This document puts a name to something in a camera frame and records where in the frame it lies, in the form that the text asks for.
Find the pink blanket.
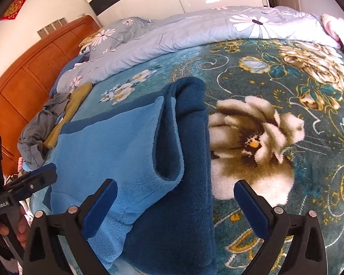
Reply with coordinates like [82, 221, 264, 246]
[322, 14, 344, 45]

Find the blue fleece zip jacket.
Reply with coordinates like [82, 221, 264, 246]
[50, 77, 217, 274]

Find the orange wooden headboard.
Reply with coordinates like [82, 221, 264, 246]
[0, 16, 100, 176]

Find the grey sweatshirt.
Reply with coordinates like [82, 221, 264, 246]
[17, 93, 69, 170]

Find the teal floral bed blanket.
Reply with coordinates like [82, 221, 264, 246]
[28, 38, 344, 275]

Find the mustard knit sweater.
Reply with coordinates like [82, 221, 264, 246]
[44, 83, 93, 150]

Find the pink white knit cloth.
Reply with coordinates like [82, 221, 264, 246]
[17, 157, 24, 174]

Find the light blue floral duvet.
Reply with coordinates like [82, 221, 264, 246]
[57, 6, 339, 94]

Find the blue pillow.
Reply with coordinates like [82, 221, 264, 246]
[49, 53, 89, 97]

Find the yellow floral pillow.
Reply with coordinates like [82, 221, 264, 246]
[79, 28, 104, 48]

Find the person's left hand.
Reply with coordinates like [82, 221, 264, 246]
[0, 207, 30, 248]

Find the red wall decoration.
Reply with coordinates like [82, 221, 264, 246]
[0, 0, 26, 21]

